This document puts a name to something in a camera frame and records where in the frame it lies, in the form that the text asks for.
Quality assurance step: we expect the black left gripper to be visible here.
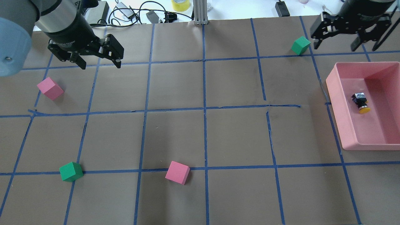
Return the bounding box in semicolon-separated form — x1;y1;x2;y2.
36;12;124;70

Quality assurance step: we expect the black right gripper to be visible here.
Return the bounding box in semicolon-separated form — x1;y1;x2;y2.
310;6;392;52

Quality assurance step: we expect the yellow push button switch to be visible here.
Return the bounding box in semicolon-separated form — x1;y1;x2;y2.
351;92;371;114

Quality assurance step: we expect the pink cube near left arm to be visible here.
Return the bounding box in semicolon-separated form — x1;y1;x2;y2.
37;77;64;101

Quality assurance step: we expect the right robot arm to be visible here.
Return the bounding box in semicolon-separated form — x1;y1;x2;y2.
310;0;395;52

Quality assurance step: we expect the green cube near left arm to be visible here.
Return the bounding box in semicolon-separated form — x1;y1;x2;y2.
59;162;84;182

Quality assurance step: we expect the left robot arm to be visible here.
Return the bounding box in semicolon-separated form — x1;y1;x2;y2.
0;0;124;77

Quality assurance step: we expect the green cube near bin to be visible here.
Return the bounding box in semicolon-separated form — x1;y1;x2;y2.
291;36;311;55

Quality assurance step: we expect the black power adapter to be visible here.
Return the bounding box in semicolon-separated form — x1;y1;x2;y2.
275;0;290;17

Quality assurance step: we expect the yellow tape roll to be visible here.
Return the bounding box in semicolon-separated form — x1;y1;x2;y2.
171;0;190;12

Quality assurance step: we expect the pink plastic bin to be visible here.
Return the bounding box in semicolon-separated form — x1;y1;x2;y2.
326;62;400;151

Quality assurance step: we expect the pink cube centre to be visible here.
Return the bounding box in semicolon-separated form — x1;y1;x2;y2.
165;161;190;185

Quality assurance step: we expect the aluminium frame post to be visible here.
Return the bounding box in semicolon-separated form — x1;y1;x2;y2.
193;0;209;25

